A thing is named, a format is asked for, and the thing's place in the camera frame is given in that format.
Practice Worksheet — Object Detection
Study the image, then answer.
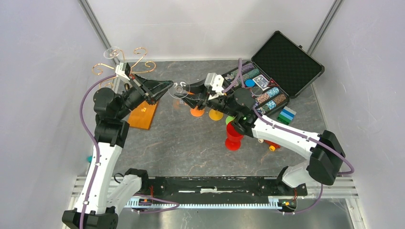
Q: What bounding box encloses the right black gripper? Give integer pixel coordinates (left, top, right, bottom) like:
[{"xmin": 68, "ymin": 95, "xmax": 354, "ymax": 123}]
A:
[{"xmin": 174, "ymin": 78, "xmax": 238, "ymax": 118}]

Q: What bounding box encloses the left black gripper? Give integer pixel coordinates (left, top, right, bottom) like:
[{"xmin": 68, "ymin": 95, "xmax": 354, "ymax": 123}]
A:
[{"xmin": 116, "ymin": 73, "xmax": 174, "ymax": 119}]

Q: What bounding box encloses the clear wine glass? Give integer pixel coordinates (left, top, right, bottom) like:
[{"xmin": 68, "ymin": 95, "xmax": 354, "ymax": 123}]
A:
[
  {"xmin": 168, "ymin": 79, "xmax": 190, "ymax": 110},
  {"xmin": 103, "ymin": 46, "xmax": 122, "ymax": 64}
]

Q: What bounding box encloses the orange plastic wine glass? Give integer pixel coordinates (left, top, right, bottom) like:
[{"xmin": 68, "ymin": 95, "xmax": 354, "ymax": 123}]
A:
[{"xmin": 190, "ymin": 107, "xmax": 205, "ymax": 117}]

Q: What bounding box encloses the yellow plastic wine glass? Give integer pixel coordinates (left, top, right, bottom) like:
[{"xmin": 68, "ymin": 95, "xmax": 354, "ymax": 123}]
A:
[{"xmin": 209, "ymin": 109, "xmax": 224, "ymax": 121}]

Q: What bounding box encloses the green plastic wine glass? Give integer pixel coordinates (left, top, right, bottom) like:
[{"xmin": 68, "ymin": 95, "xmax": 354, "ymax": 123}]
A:
[{"xmin": 225, "ymin": 116, "xmax": 235, "ymax": 125}]

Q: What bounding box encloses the red plastic wine glass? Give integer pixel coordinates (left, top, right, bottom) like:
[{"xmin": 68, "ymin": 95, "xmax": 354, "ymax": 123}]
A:
[{"xmin": 225, "ymin": 122, "xmax": 244, "ymax": 151}]

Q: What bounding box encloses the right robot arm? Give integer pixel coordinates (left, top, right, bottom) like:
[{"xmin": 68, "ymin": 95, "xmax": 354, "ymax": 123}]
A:
[{"xmin": 175, "ymin": 81, "xmax": 346, "ymax": 195}]

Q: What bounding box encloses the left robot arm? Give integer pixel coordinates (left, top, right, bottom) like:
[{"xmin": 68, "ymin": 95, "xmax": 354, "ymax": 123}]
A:
[{"xmin": 62, "ymin": 75, "xmax": 174, "ymax": 229}]

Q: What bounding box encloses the wooden rack base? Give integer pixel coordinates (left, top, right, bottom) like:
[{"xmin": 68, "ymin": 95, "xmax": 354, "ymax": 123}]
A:
[{"xmin": 128, "ymin": 101, "xmax": 159, "ymax": 130}]

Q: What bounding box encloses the black poker chip case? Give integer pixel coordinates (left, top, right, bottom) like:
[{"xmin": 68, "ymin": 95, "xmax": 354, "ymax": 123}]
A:
[{"xmin": 223, "ymin": 31, "xmax": 325, "ymax": 115}]

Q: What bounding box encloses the red toy brick car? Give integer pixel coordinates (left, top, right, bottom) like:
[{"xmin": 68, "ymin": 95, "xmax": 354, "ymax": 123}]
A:
[{"xmin": 258, "ymin": 139, "xmax": 281, "ymax": 152}]

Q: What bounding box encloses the blue green brick stack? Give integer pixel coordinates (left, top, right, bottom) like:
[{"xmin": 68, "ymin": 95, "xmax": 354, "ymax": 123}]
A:
[{"xmin": 277, "ymin": 106, "xmax": 297, "ymax": 125}]

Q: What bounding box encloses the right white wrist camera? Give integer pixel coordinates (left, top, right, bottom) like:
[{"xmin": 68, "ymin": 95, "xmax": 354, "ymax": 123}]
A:
[{"xmin": 204, "ymin": 73, "xmax": 224, "ymax": 100}]

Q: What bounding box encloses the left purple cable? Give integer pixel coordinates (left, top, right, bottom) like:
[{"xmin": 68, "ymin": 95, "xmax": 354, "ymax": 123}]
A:
[{"xmin": 79, "ymin": 74, "xmax": 117, "ymax": 229}]

